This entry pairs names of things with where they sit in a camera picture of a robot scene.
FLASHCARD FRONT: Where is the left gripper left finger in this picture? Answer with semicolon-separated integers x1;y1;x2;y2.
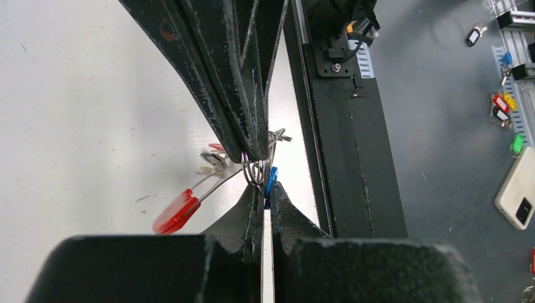
27;186;263;302

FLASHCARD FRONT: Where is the grey red keyring holder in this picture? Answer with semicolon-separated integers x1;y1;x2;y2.
152;128;292;235

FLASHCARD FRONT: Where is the spare blue tag key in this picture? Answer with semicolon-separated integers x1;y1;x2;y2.
501;51;512;86

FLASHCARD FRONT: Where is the spare red key tag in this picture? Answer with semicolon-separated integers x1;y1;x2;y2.
530;248;535;275

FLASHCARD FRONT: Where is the green key tag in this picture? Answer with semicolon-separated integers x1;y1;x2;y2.
509;133;524;158

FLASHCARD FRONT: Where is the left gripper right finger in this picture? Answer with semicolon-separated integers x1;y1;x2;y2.
270;182;481;302

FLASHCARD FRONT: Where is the white smartphone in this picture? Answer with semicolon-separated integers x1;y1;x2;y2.
495;146;534;230

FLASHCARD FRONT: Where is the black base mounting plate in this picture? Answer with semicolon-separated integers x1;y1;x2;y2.
284;1;408;239

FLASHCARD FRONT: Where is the red tag key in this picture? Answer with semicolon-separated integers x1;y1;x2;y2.
208;143;225;152

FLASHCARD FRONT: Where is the spare key tag bundle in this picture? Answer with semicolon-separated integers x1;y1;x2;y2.
489;91;518;131

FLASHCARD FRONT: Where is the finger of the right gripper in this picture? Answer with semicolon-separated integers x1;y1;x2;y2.
180;1;288;161
121;1;246;163

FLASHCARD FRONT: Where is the spare black tag key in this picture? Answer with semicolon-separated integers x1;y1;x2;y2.
465;24;488;47

